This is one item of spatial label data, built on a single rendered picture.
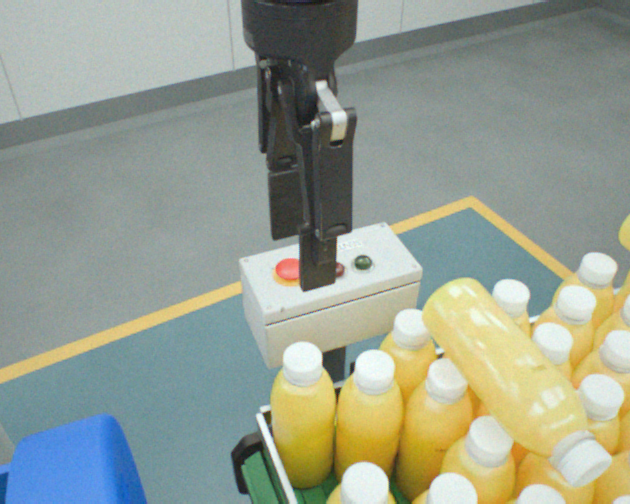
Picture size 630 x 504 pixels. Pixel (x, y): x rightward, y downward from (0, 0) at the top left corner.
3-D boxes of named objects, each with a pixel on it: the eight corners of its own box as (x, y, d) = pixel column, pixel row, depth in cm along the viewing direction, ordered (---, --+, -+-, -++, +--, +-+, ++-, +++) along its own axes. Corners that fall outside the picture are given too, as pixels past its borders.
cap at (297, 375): (328, 373, 61) (328, 361, 60) (294, 388, 60) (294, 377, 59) (309, 347, 64) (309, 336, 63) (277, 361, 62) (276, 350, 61)
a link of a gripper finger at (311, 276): (334, 212, 46) (338, 217, 46) (332, 278, 51) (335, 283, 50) (298, 221, 46) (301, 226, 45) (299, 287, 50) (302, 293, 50)
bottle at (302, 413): (343, 473, 73) (350, 376, 61) (292, 501, 71) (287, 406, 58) (314, 429, 78) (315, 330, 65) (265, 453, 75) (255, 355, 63)
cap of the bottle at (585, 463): (586, 460, 51) (602, 478, 49) (551, 475, 49) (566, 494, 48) (604, 433, 48) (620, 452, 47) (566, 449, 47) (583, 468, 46)
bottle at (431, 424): (390, 452, 75) (407, 354, 63) (447, 452, 75) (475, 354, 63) (396, 507, 70) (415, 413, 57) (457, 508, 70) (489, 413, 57)
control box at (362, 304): (243, 314, 80) (237, 256, 73) (379, 276, 85) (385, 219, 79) (268, 371, 73) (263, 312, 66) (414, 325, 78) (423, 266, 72)
